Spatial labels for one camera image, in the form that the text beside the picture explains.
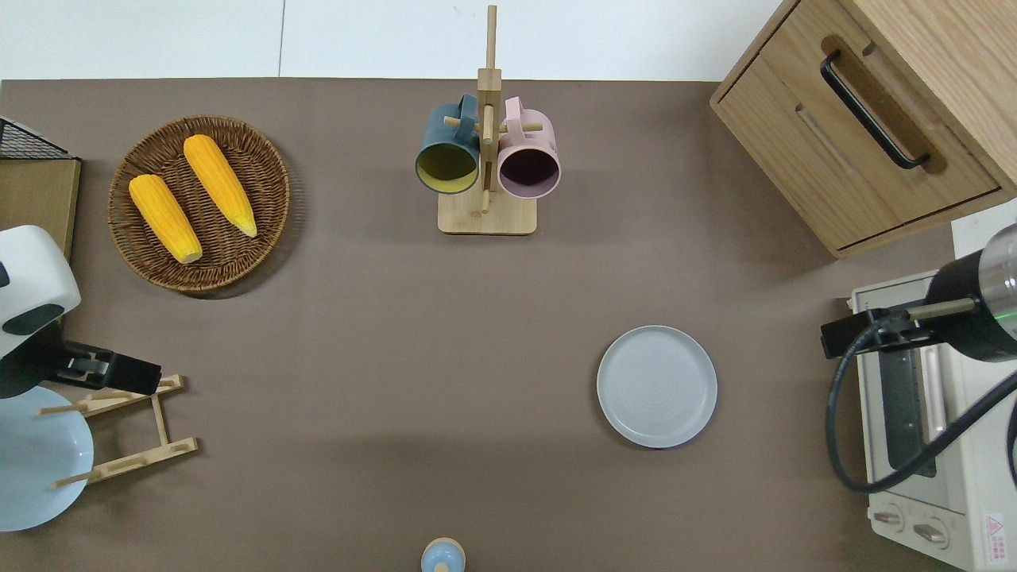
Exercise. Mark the brown table mat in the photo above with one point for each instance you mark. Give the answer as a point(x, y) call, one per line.
point(397, 357)

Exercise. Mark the brown wicker basket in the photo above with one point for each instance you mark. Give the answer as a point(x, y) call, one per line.
point(262, 183)

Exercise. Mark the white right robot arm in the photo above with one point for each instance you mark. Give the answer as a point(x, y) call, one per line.
point(1003, 254)

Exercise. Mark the light blue plate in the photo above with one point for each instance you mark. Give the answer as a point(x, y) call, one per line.
point(40, 469)

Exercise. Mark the blue call bell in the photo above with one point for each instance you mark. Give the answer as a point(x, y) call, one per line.
point(442, 556)

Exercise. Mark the yellow corn cob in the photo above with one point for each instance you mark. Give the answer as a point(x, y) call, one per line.
point(165, 218)
point(220, 186)

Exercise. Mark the wooden plate rack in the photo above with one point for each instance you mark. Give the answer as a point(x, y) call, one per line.
point(159, 413)

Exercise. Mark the wooden mug tree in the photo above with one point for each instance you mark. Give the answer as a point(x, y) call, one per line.
point(486, 218)

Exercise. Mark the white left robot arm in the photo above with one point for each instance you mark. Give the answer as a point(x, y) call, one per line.
point(32, 270)

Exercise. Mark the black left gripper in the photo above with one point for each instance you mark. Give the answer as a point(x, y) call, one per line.
point(36, 365)

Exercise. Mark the dark blue mug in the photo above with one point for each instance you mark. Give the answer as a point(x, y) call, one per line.
point(441, 135)

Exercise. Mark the pink mug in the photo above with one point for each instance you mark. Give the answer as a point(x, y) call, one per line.
point(531, 139)

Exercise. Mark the wooden cabinet box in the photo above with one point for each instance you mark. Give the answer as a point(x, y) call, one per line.
point(794, 143)

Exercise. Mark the white toaster oven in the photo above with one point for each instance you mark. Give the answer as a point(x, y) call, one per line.
point(977, 477)

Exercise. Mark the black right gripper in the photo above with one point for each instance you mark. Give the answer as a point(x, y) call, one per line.
point(965, 330)

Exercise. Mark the gray plate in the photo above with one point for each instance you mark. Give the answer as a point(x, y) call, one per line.
point(657, 387)

